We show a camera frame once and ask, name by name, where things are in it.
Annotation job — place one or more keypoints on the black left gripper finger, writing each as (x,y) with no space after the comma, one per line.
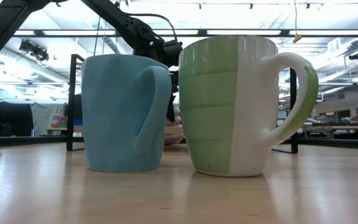
(171,112)

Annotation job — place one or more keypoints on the purple ribbed mug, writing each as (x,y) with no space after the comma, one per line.
(174,140)

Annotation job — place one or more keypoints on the green and white mug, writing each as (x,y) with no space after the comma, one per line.
(210,109)

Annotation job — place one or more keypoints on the light blue mug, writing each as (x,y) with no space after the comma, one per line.
(113,118)

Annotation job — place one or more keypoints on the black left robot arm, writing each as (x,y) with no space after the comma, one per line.
(117,18)

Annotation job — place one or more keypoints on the black metal wooden shelf rack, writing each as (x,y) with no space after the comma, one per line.
(70,109)

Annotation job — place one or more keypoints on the black ceiling spotlight cluster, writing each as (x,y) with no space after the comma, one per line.
(34,50)

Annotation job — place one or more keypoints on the grey fabric partition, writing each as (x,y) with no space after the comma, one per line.
(42,119)

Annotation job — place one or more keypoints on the black overhead beam with lights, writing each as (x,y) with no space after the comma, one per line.
(285,32)

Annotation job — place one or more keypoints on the yellow hanging tag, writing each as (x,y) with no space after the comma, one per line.
(297,38)

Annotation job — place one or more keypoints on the black partition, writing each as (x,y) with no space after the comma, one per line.
(14,118)

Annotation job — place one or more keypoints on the wooden background table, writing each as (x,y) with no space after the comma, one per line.
(337,127)

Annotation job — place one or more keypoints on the black ceiling dome fixture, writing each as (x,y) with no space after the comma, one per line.
(356,56)

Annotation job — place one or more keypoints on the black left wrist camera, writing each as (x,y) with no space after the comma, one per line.
(173,53)

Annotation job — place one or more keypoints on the black aluminium table frame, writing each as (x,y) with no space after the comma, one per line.
(26,141)

